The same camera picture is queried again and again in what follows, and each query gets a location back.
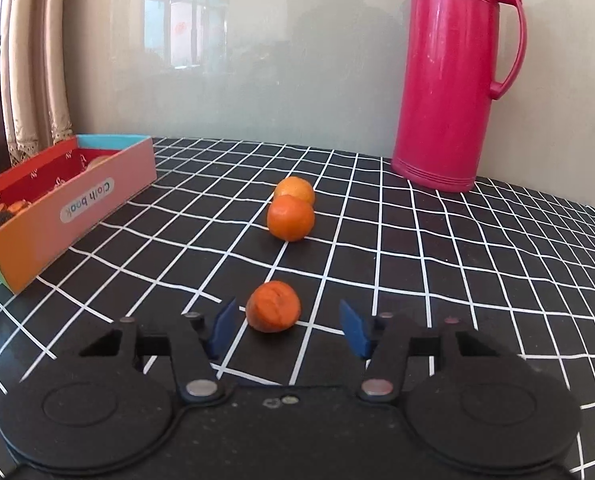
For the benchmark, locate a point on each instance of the beige lace curtain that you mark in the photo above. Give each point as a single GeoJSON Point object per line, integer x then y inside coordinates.
{"type": "Point", "coordinates": [36, 110]}

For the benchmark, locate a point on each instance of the colourful cardboard box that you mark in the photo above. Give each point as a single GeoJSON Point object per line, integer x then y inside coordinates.
{"type": "Point", "coordinates": [67, 199]}

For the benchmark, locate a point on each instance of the orange carrot chunk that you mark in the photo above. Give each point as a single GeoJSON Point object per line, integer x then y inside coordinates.
{"type": "Point", "coordinates": [273, 307]}

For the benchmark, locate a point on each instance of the small mandarin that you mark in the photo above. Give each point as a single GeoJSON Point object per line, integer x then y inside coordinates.
{"type": "Point", "coordinates": [296, 187]}
{"type": "Point", "coordinates": [289, 218]}

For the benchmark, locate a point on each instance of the black white grid tablecloth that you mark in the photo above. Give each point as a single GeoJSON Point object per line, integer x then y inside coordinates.
{"type": "Point", "coordinates": [515, 263]}

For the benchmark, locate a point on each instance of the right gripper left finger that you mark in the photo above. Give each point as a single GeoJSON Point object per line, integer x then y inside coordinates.
{"type": "Point", "coordinates": [107, 404]}

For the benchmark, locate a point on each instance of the small carrot piece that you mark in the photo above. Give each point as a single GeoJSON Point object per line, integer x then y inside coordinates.
{"type": "Point", "coordinates": [18, 206]}

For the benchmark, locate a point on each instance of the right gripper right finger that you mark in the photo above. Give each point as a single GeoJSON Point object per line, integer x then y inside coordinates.
{"type": "Point", "coordinates": [468, 401]}

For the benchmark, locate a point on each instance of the brown kiwi fruit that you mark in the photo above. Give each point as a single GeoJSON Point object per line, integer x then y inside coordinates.
{"type": "Point", "coordinates": [97, 161]}

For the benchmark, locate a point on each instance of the pink thermos flask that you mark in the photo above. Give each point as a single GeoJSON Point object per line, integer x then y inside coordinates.
{"type": "Point", "coordinates": [450, 83]}

